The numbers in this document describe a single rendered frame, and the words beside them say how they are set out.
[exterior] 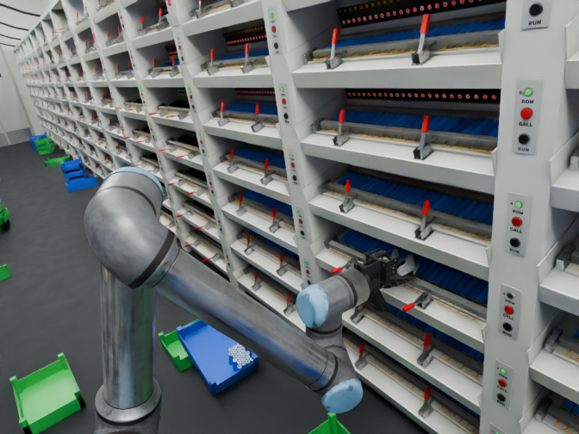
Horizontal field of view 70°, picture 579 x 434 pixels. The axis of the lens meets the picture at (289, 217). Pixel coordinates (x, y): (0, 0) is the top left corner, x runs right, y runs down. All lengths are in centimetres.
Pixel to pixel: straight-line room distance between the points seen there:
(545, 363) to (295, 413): 84
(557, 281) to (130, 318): 83
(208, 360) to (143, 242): 112
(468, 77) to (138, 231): 64
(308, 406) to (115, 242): 105
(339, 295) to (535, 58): 59
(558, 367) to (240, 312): 64
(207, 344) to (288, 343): 100
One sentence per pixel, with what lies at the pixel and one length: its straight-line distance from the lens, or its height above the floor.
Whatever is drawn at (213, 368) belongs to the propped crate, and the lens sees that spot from 174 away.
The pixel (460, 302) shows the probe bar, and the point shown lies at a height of 53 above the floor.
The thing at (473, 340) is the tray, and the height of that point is 48.
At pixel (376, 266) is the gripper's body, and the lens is 106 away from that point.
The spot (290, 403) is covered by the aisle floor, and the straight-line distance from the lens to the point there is 158.
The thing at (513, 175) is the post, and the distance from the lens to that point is 84.
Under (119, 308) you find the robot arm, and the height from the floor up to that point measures 72.
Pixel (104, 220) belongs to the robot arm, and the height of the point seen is 94.
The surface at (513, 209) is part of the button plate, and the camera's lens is 86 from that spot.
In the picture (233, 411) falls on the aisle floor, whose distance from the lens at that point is 161.
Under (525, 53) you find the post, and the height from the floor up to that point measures 109.
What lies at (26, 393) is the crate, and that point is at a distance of 211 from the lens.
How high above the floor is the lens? 116
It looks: 23 degrees down
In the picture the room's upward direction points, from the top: 9 degrees counter-clockwise
